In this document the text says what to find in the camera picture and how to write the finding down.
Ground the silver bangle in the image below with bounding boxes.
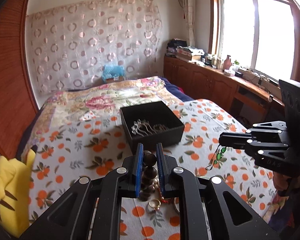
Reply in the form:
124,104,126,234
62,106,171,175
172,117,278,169
173,197,180,215

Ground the brown wooden bead bracelet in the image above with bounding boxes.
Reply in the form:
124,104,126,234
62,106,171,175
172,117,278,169
139,150,163,202

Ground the floral quilt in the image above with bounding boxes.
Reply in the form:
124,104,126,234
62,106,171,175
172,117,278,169
20,76,185,147

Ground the yellow plush toy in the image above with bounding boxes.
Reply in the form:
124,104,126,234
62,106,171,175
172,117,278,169
0,145,38,238

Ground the right hand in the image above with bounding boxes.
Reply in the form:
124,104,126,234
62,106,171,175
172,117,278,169
273,172,294,191

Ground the gold ring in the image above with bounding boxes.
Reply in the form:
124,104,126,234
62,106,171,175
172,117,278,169
148,198,162,210

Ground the pile of clothes and books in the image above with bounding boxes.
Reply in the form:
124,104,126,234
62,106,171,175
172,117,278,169
166,38,205,61

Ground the wooden cabinet counter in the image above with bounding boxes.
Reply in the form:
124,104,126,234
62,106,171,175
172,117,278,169
163,56,285,123

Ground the green jade pendant necklace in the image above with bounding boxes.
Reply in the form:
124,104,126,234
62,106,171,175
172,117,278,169
205,146,228,171

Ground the blue plastic bag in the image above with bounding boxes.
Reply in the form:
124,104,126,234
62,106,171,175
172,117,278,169
102,66,126,83

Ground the brown bottle on counter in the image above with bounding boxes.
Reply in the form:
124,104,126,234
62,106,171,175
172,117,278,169
223,55,232,70

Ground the window with wooden frame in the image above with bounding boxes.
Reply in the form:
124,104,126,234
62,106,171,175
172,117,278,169
208,0,300,83

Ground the circle pattern sheer curtain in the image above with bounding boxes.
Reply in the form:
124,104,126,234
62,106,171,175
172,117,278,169
27,0,162,95

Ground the wooden wardrobe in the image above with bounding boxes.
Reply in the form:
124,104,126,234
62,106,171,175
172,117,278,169
0,0,38,158

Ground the black square storage box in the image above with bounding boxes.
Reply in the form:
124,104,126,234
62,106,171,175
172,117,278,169
120,101,185,154

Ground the orange print bed sheet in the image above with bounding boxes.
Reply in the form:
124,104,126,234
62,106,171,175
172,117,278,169
29,99,276,239

